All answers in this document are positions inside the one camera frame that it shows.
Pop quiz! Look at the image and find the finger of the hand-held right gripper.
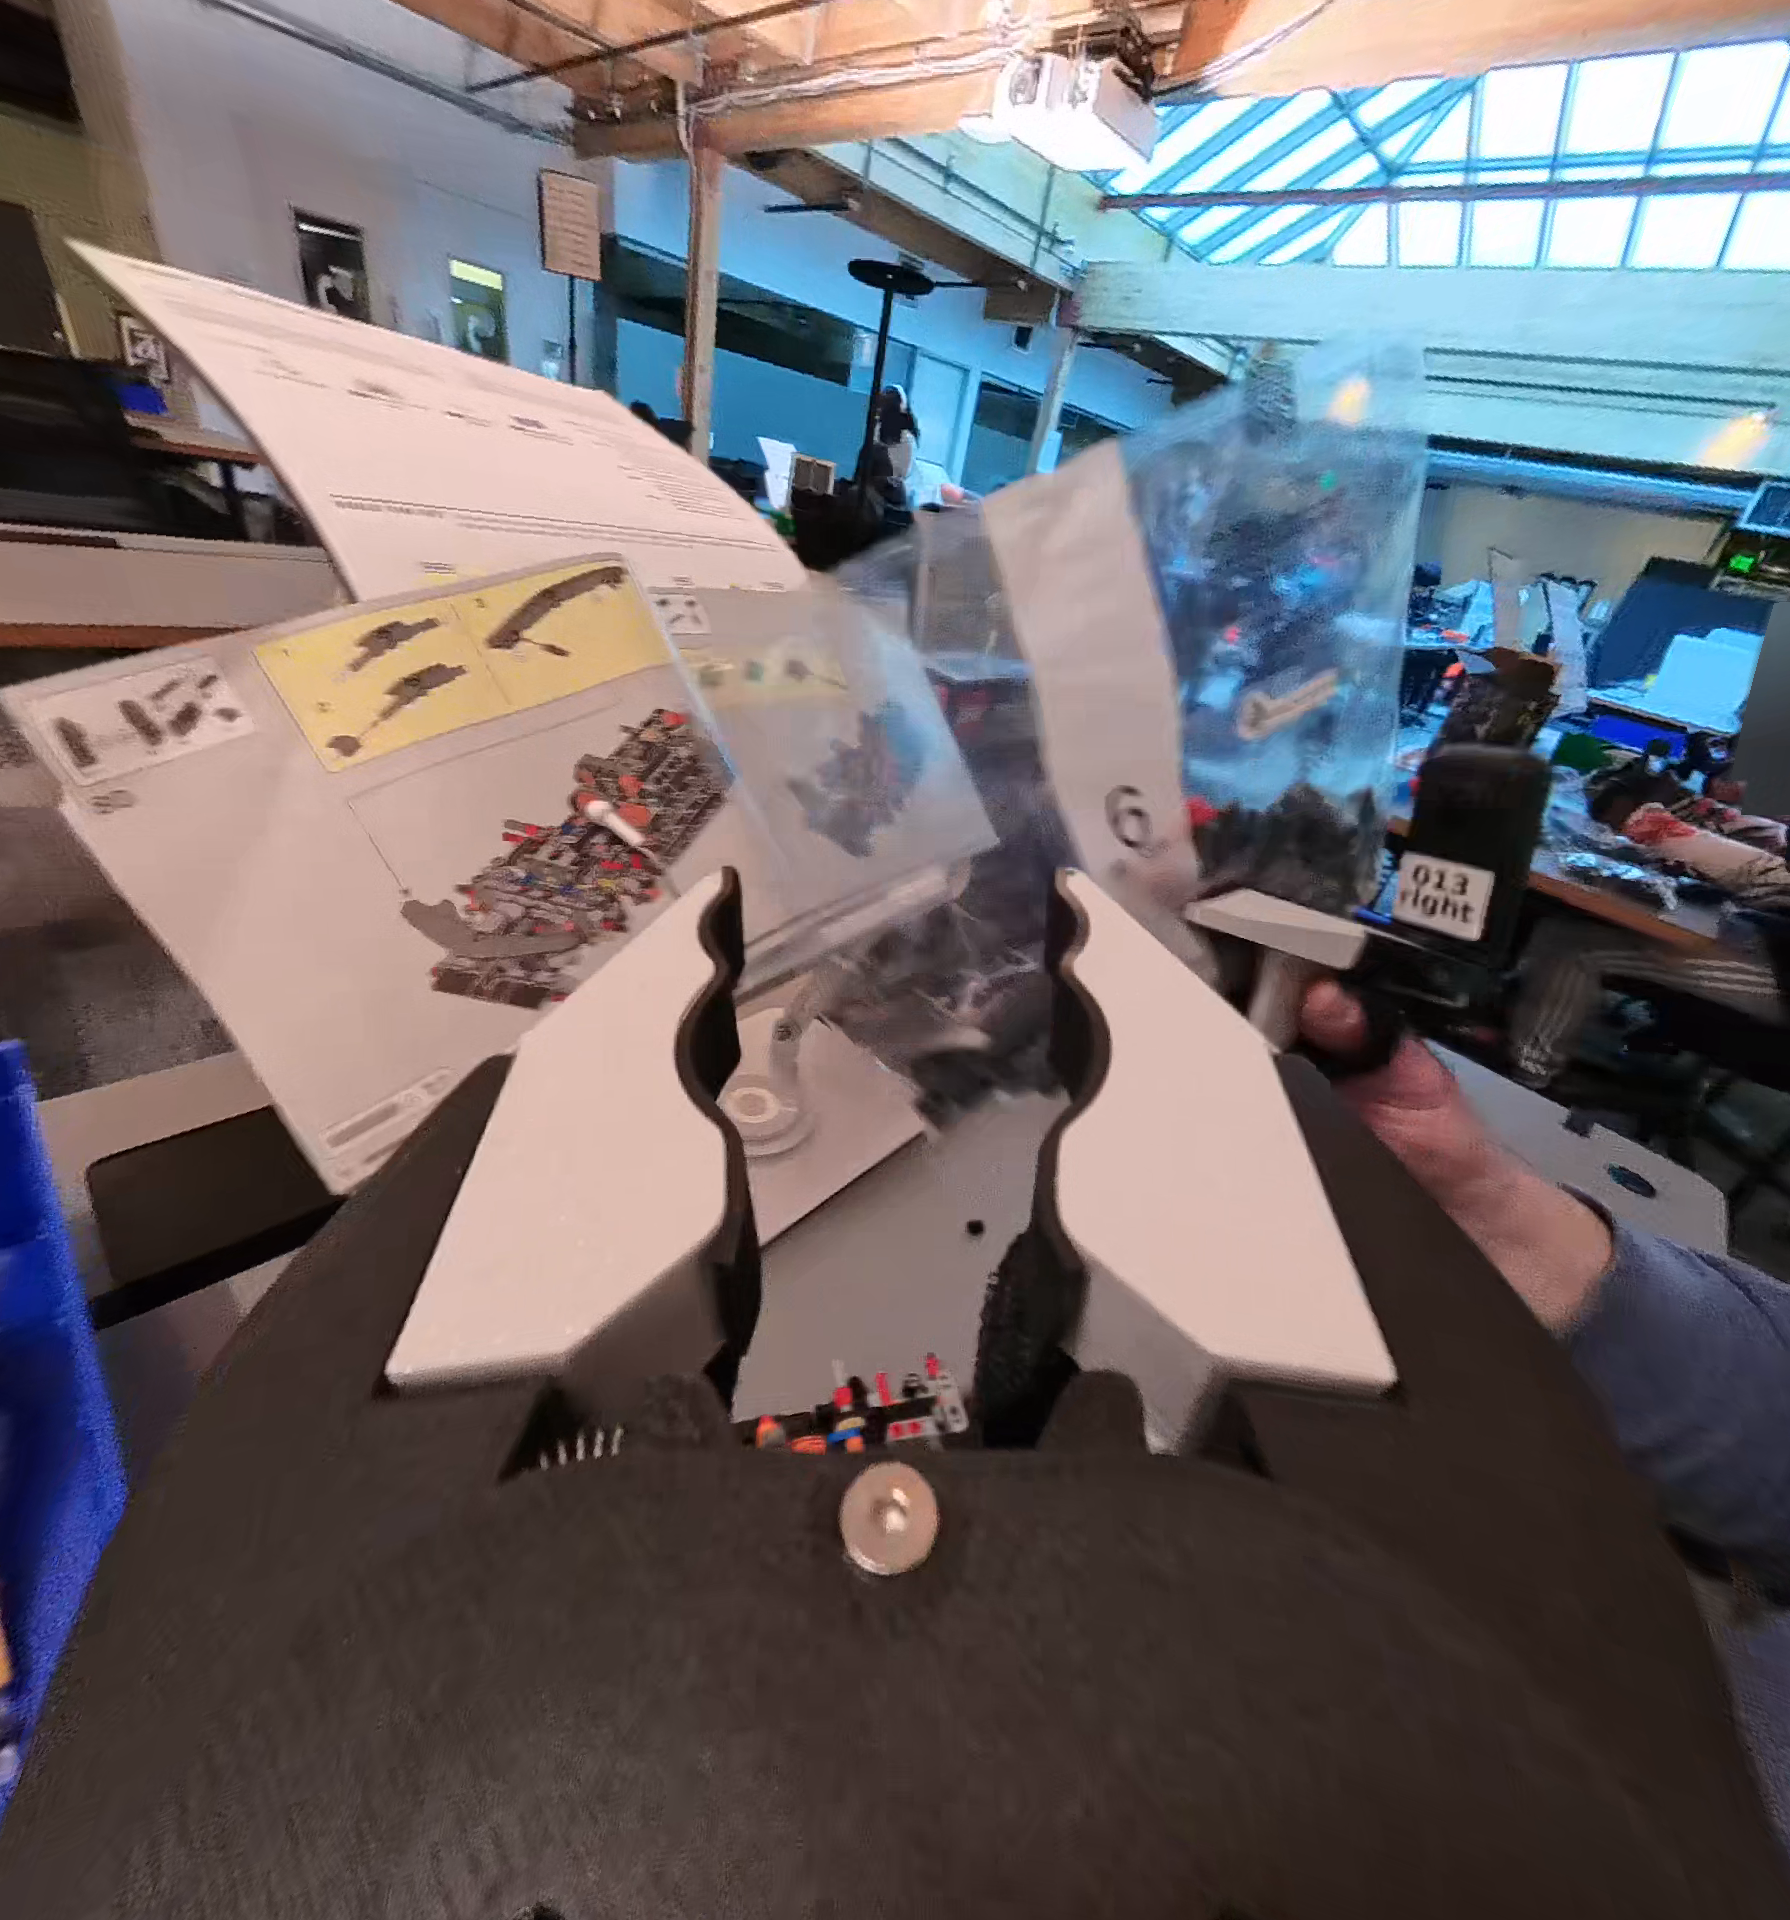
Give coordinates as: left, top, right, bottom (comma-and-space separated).
1183, 884, 1370, 972

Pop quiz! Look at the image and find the person's right hand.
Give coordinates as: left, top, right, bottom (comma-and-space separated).
1292, 978, 1616, 1336

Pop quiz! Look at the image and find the small lego assembly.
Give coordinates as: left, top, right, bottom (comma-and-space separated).
752, 1356, 971, 1456

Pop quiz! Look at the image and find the lego instruction booklet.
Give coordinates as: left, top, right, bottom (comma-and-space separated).
0, 240, 994, 1202

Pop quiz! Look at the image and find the white ceiling unit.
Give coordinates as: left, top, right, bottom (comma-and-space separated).
960, 46, 1163, 169

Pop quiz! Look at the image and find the clear plastic lego bag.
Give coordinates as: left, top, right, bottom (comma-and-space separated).
835, 342, 1430, 1135

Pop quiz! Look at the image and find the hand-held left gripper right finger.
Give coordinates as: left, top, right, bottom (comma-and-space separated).
1033, 867, 1398, 1455

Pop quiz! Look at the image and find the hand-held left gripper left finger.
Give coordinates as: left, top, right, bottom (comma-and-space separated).
385, 867, 763, 1391

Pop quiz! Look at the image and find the white book stand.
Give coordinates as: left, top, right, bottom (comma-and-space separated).
721, 960, 934, 1247

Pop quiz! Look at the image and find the cluttered background desk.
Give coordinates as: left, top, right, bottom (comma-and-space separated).
1382, 720, 1790, 961

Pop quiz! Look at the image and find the blue plastic bin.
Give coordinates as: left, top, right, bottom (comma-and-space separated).
0, 1040, 132, 1840

